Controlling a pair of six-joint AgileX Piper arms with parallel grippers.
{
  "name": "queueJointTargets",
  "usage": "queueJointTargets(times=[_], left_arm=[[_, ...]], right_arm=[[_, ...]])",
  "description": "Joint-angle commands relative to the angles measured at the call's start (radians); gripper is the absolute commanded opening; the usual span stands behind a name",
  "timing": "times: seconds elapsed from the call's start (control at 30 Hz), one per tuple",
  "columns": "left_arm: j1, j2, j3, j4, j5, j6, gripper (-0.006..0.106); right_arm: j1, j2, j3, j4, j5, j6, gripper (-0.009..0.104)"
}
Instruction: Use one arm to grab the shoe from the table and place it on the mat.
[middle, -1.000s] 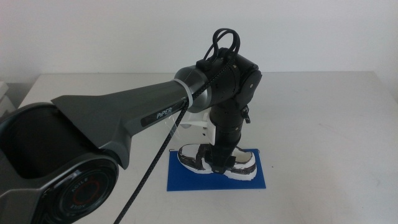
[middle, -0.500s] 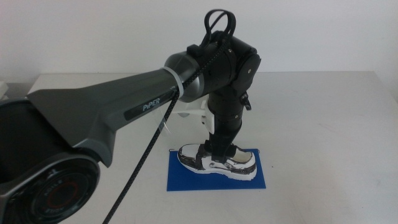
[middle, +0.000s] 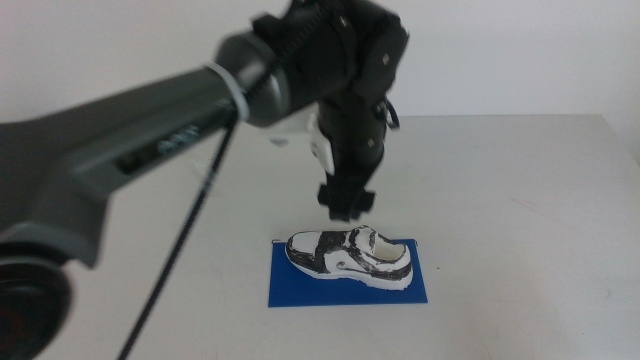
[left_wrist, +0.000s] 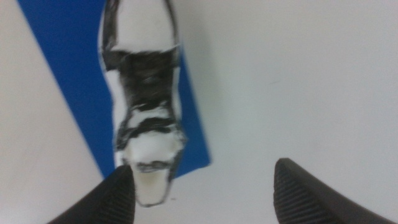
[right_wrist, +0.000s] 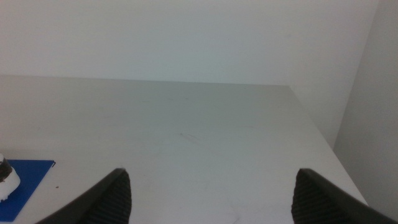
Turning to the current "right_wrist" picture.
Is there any blue rectangular mat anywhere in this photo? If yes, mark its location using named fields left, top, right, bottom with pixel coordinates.
left=0, top=159, right=56, bottom=223

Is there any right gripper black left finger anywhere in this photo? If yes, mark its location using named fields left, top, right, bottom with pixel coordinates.
left=34, top=167, right=133, bottom=224

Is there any black and white toy sneaker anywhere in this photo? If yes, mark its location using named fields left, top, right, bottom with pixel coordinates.
left=0, top=152, right=22, bottom=202

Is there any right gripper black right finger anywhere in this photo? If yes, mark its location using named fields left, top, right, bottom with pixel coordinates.
left=290, top=167, right=398, bottom=224

